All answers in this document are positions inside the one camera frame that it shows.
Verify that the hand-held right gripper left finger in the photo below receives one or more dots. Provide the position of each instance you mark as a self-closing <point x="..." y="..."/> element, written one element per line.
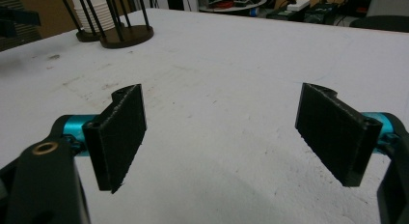
<point x="117" y="137"/>

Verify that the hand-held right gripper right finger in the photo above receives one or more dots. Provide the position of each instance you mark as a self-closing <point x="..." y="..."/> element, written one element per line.
<point x="334" y="134"/>

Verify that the dark round cup holder with cups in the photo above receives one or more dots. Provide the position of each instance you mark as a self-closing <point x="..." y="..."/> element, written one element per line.
<point x="86" y="35"/>

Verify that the brown cardboard board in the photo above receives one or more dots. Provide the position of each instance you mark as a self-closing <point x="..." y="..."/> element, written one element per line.
<point x="48" y="11"/>

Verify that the stack of white paper cups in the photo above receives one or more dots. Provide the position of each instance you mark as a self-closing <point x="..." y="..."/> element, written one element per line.
<point x="96" y="14"/>

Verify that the empty dark round cup holder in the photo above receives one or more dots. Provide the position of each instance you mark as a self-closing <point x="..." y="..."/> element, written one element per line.
<point x="130" y="35"/>

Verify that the black chair back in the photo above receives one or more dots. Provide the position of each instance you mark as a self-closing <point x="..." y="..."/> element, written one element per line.
<point x="382" y="23"/>

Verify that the dark green device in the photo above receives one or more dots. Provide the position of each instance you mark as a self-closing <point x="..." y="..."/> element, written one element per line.
<point x="302" y="14"/>

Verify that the black monitor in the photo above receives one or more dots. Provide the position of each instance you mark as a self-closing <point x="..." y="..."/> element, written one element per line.
<point x="358" y="3"/>

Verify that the white power strip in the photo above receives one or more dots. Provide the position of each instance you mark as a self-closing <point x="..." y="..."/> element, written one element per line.
<point x="298" y="5"/>

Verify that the round white side table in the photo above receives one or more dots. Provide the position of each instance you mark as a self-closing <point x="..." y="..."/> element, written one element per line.
<point x="244" y="5"/>

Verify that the red object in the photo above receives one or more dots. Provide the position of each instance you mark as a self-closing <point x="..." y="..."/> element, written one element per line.
<point x="223" y="4"/>

